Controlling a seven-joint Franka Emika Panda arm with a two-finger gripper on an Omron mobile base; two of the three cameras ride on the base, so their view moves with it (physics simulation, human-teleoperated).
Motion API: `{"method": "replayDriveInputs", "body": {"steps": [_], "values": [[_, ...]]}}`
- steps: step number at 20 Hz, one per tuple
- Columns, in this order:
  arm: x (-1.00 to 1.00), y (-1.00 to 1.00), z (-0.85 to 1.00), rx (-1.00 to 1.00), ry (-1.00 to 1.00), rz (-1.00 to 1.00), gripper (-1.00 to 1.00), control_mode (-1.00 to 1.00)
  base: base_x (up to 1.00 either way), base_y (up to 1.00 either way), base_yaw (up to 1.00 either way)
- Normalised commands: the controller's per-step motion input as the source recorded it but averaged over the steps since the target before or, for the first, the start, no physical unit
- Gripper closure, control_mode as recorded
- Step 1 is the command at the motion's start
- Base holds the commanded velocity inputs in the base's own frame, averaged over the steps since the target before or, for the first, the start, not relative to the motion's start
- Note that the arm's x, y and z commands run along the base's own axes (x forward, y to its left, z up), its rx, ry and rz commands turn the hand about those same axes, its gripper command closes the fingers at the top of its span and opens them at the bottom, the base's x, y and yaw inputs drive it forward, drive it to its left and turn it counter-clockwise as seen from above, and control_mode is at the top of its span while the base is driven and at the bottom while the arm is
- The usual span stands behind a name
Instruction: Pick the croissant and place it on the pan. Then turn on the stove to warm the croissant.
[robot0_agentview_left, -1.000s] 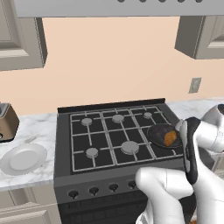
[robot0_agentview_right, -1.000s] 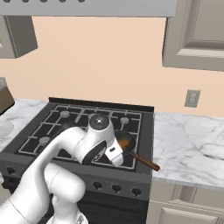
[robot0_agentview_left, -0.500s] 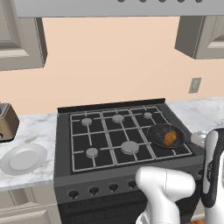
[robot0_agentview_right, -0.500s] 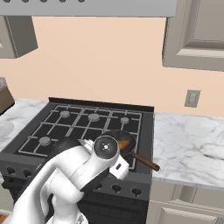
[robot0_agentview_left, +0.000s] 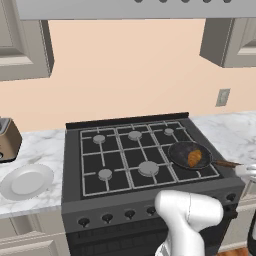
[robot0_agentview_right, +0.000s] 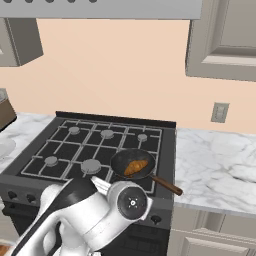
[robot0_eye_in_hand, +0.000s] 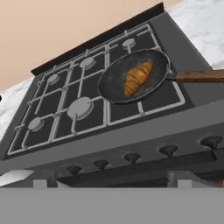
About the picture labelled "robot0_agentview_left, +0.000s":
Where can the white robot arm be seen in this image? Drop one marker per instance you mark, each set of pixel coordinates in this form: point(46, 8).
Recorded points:
point(186, 213)

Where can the black frying pan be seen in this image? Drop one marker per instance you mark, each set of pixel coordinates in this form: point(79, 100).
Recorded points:
point(181, 154)

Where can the dark grey gas stove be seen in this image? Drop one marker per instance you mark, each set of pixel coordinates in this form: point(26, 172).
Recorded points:
point(133, 200)

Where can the golden brown croissant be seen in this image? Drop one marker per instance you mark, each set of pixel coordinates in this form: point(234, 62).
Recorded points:
point(194, 158)

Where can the black stove knob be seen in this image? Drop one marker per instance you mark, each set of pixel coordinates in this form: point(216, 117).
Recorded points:
point(151, 210)
point(230, 197)
point(130, 214)
point(107, 218)
point(83, 222)

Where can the black oven door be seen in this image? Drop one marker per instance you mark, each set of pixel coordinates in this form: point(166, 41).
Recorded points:
point(116, 241)

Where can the white round plate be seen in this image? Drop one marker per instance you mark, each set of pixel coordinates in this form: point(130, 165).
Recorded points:
point(26, 181)

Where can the brown and silver toaster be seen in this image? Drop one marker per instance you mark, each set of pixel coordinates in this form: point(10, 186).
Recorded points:
point(9, 141)

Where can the grey range hood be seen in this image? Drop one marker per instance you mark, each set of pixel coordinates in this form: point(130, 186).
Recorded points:
point(100, 9)

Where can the beige base cupboard drawer front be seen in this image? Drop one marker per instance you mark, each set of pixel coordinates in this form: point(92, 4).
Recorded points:
point(23, 226)

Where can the beige base cupboard door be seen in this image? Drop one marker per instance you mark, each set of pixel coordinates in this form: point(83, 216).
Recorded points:
point(23, 249)

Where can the grey wall outlet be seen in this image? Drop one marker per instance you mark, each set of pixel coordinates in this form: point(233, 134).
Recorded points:
point(222, 97)

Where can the grey wall cupboard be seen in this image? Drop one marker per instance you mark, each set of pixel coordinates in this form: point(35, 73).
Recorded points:
point(230, 43)
point(23, 50)

